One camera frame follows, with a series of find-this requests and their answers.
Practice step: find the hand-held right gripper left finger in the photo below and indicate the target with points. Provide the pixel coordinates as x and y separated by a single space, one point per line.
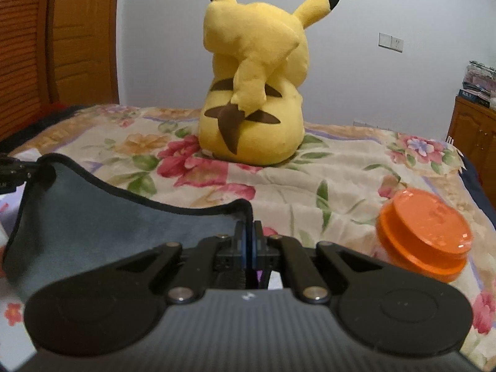
241 248

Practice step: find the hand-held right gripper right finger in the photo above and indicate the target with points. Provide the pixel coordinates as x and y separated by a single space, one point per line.
254 248

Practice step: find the dark blue bed sheet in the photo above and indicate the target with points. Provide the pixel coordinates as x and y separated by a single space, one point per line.
482 186

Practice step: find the wooden cabinet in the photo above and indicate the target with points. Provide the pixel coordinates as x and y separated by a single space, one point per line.
474 135

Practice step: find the yellow plush toy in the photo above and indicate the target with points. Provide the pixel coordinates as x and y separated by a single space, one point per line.
252 85

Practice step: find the orange lid plastic jar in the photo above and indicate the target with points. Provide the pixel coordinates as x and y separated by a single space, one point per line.
426 232

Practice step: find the white wall switch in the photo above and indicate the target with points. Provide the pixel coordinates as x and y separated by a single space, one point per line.
384 40

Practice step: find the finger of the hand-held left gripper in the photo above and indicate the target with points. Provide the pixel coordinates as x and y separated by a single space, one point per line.
20 168

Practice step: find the wooden door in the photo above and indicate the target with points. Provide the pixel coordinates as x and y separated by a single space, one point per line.
83 38

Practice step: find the grey towel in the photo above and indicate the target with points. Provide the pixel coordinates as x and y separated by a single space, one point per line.
97 221

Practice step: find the stack of books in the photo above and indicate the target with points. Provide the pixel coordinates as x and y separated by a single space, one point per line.
480 83

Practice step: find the floral blanket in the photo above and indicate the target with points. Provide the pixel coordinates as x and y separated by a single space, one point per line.
310 190

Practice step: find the wooden louvred panel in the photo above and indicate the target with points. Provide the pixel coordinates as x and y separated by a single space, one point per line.
21 46

